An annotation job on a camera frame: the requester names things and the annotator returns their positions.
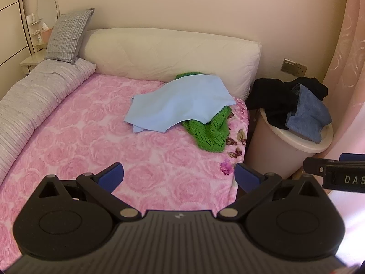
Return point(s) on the cream padded headboard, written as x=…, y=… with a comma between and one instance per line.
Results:
x=171, y=51

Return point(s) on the pink patterned curtain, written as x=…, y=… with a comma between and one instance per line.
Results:
x=348, y=62

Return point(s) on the black garment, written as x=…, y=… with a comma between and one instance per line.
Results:
x=271, y=97

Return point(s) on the cream laundry basket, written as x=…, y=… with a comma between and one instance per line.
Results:
x=268, y=148

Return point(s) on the grey striped duvet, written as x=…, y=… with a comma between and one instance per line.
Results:
x=34, y=97

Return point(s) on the green knit sweater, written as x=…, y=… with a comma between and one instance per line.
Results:
x=211, y=134

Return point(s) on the pink storage box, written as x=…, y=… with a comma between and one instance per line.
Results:
x=47, y=35

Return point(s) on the metal wall socket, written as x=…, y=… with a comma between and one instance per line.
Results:
x=293, y=67

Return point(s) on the light blue sweatshirt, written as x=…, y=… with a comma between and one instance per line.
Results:
x=182, y=102

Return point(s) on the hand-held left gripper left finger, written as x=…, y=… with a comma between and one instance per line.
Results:
x=111, y=177

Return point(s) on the oval mirror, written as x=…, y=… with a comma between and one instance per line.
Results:
x=47, y=5

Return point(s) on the cream wardrobe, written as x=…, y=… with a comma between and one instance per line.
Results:
x=11, y=28

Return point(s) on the grey checked pillow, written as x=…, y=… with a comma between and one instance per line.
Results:
x=68, y=34

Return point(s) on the blue jeans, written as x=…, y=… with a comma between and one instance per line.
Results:
x=308, y=114

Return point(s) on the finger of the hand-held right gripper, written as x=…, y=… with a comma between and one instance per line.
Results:
x=352, y=157
x=313, y=165

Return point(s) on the pink floral blanket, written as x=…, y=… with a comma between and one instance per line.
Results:
x=85, y=137

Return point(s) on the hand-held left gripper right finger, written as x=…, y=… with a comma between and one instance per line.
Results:
x=245, y=178

